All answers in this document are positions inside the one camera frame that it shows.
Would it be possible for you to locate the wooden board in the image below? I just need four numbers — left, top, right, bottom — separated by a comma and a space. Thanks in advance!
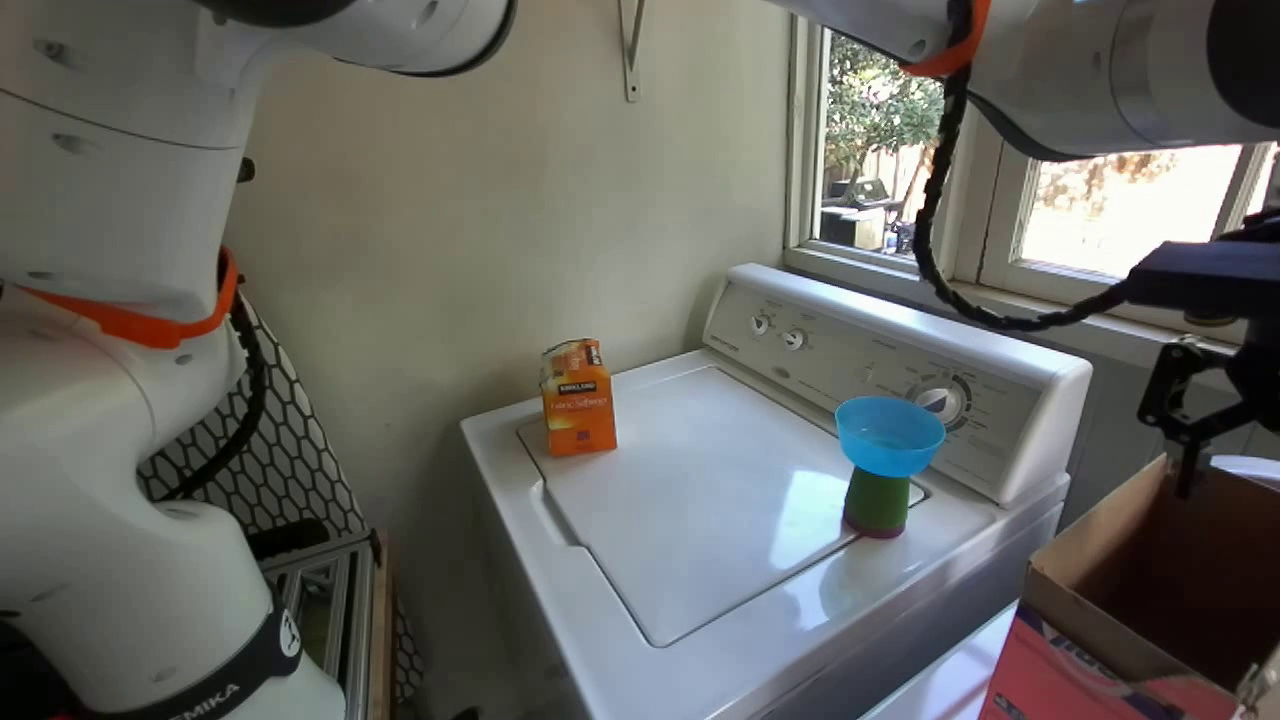
362, 532, 400, 720

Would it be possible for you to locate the blue plastic funnel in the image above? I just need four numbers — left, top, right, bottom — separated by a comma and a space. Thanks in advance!
832, 391, 951, 482

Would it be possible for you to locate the thin black cable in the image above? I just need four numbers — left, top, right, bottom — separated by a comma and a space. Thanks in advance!
143, 298, 271, 504

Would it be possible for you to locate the green bottle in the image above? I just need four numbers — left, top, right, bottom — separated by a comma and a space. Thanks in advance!
839, 463, 916, 541

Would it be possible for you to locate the orange fabric softener box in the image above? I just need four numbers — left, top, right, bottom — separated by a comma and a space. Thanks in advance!
535, 336, 618, 462

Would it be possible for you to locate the white window frame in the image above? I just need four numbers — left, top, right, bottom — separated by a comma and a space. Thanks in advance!
782, 0, 1280, 372

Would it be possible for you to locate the dark vehicle outside window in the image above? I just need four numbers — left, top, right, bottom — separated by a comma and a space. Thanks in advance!
815, 197, 922, 262

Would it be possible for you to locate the white washing machine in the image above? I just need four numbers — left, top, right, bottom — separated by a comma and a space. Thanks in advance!
454, 262, 1095, 720

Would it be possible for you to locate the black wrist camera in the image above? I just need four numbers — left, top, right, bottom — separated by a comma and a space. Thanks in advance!
1124, 211, 1280, 325

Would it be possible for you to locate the red Tide detergent box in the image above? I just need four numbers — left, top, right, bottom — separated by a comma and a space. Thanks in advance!
975, 451, 1280, 720

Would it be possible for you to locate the metal wall bracket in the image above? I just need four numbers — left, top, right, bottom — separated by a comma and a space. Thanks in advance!
610, 0, 650, 108

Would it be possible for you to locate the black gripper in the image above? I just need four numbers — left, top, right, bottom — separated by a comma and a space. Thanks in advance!
1134, 314, 1280, 502

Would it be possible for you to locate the black hexagonal mesh panel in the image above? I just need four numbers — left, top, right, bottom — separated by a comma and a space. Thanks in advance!
137, 317, 372, 535

